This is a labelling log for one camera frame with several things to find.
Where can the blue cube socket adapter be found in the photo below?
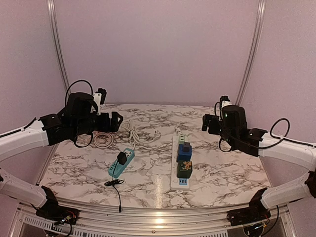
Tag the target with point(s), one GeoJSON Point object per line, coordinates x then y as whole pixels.
{"type": "Point", "coordinates": [182, 156]}

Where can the aluminium front frame rail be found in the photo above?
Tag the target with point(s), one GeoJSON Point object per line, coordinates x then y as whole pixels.
{"type": "Point", "coordinates": [96, 220]}

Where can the left aluminium corner post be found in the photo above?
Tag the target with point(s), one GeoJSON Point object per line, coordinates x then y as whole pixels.
{"type": "Point", "coordinates": [57, 43]}

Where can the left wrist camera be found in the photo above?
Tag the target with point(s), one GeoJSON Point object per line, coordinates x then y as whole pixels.
{"type": "Point", "coordinates": [99, 98]}

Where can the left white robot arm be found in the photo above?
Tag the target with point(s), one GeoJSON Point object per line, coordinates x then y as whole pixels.
{"type": "Point", "coordinates": [48, 130]}

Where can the aluminium corner post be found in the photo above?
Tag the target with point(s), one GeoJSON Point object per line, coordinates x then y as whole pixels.
{"type": "Point", "coordinates": [253, 50]}
{"type": "Point", "coordinates": [57, 43]}

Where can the right aluminium corner post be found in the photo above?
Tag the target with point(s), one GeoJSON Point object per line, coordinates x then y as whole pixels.
{"type": "Point", "coordinates": [253, 50]}

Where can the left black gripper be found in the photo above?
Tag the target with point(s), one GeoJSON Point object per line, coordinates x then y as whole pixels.
{"type": "Point", "coordinates": [114, 126]}

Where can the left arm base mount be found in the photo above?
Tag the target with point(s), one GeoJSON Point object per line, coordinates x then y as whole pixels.
{"type": "Point", "coordinates": [60, 213]}

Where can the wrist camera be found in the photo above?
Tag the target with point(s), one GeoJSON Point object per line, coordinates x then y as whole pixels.
{"type": "Point", "coordinates": [218, 107]}
{"type": "Point", "coordinates": [99, 98]}

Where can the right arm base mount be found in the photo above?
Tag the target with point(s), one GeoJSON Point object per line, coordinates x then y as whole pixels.
{"type": "Point", "coordinates": [246, 215]}

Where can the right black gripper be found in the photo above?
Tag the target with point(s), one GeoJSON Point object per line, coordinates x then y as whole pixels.
{"type": "Point", "coordinates": [206, 119]}

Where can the mint green usb charger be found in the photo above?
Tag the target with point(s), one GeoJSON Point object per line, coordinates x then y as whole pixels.
{"type": "Point", "coordinates": [181, 140]}

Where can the long white power strip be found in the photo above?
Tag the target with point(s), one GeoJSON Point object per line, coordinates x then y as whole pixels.
{"type": "Point", "coordinates": [177, 184]}

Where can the black charger with thin cable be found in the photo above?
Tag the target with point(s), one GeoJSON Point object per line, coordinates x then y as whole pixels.
{"type": "Point", "coordinates": [115, 172]}

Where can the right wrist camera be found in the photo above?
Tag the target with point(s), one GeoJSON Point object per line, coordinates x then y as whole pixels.
{"type": "Point", "coordinates": [218, 107]}

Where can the dark green dragon cube adapter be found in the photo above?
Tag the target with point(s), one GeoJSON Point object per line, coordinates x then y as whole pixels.
{"type": "Point", "coordinates": [184, 169]}

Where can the teal power strip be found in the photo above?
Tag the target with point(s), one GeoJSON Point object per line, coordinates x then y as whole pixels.
{"type": "Point", "coordinates": [130, 156]}

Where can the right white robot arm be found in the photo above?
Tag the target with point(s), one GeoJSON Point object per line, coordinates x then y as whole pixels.
{"type": "Point", "coordinates": [265, 144]}

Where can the small black plug adapter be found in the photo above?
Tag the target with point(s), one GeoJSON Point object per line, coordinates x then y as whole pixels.
{"type": "Point", "coordinates": [187, 148]}

